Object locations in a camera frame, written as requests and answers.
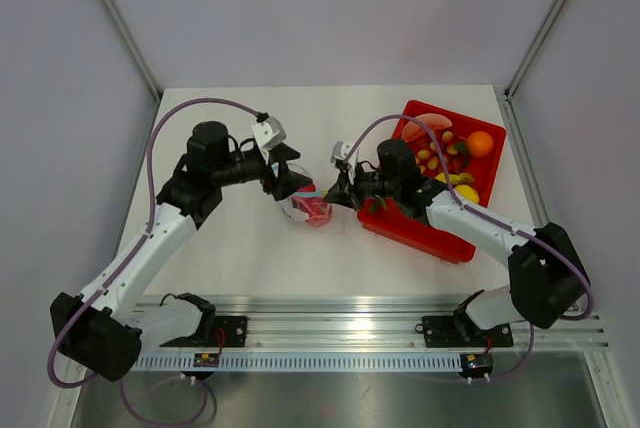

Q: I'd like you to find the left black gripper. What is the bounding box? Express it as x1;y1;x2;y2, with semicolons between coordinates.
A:
213;143;312;200

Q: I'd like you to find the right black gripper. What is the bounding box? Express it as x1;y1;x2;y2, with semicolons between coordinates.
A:
325;160;401;212

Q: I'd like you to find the red tomato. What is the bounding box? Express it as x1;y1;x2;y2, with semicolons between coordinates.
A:
293;197;333;227

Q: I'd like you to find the clear zip top bag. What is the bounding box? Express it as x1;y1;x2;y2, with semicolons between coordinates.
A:
278;163;333;228

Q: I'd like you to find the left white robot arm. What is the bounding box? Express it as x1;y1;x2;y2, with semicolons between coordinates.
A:
47;114;311;388

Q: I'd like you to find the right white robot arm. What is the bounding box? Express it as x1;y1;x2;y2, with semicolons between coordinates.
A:
324;139;593;345

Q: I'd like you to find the red plastic tray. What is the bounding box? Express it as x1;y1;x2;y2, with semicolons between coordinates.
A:
358;100;506;263

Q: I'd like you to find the watermelon slice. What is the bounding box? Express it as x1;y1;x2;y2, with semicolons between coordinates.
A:
401;113;453;142

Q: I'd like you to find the lychee bunch with leaf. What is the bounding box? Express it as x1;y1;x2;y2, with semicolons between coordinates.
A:
413;130;471;174

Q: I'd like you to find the yellow banana bunch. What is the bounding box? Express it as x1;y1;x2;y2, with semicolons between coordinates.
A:
435;172;480;204

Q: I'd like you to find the orange fruit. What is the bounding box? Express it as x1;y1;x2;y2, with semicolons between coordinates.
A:
466;131;495;158

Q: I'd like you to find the left circuit board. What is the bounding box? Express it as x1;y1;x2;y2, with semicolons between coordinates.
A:
193;353;220;368

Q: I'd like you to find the circuit board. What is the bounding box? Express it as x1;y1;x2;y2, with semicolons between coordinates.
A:
460;353;494;377
193;353;220;368

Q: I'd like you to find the right circuit board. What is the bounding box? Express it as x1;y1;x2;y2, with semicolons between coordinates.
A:
460;353;494;377

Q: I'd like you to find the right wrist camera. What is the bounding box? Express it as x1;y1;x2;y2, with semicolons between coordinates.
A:
330;141;353;164

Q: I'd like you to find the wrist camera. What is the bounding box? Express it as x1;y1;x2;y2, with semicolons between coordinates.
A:
330;141;353;164
251;113;286;151

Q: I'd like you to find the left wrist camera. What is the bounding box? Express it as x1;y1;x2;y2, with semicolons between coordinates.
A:
251;113;286;151

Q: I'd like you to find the aluminium rail frame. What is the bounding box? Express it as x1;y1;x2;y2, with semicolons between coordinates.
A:
67;295;610;353

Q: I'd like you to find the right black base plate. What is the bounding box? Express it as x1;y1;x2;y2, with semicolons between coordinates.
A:
414;315;514;348

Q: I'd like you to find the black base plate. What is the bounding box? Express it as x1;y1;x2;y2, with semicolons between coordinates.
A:
414;315;514;348
161;315;248;349

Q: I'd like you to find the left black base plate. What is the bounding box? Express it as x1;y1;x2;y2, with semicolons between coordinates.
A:
161;315;248;349

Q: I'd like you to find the left aluminium corner post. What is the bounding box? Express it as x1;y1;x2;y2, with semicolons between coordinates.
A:
98;0;163;106

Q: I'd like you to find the aluminium corner post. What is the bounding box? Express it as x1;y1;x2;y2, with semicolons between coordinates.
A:
98;0;163;106
504;0;571;103

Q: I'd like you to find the white slotted cable duct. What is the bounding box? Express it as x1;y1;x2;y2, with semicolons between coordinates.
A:
133;352;462;373

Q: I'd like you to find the right aluminium corner post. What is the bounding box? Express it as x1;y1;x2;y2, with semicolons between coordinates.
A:
504;0;571;103

